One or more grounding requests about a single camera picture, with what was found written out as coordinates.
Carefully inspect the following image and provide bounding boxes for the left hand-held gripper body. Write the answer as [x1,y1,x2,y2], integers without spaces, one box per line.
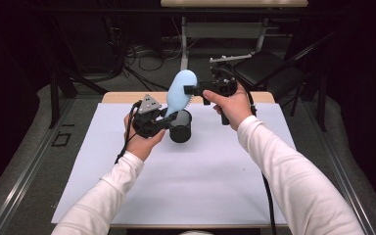
[131,94,169,139]

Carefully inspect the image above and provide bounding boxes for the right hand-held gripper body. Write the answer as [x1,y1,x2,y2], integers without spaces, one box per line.
[204,53,254,126]

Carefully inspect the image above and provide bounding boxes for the light blue hairbrush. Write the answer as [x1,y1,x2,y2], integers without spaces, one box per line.
[164,69,199,118]

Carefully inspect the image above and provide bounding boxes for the black mesh cup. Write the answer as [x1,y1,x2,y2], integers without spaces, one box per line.
[168,109,194,144]

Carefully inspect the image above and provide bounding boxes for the person's right hand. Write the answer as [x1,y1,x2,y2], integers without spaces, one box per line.
[202,83,259,131]

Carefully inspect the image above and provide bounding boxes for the person's left hand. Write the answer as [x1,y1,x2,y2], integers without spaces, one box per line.
[123,112,166,163]

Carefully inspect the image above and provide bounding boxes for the black folding chair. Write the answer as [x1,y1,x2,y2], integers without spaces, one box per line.
[233,30,341,117]

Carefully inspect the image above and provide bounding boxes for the white-framed desk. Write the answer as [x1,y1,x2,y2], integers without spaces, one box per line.
[160,0,309,83]

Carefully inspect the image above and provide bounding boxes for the white table sheet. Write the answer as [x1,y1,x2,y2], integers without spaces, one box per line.
[50,102,298,226]

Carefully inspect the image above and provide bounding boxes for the black metal stand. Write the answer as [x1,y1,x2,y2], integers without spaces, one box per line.
[25,6,109,130]
[302,71,329,133]

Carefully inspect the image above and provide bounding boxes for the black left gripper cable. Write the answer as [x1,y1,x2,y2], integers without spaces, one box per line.
[115,100,143,165]

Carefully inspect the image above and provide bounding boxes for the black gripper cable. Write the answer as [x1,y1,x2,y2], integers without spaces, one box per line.
[246,91,278,235]
[115,100,143,165]

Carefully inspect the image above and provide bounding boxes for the bundle of floor cables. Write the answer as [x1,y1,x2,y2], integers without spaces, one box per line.
[111,16,184,92]

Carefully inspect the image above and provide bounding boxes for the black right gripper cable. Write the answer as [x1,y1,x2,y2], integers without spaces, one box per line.
[246,91,278,235]

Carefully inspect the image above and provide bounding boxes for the metal floor rail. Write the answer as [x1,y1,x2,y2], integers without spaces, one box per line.
[305,101,376,235]
[0,97,76,235]

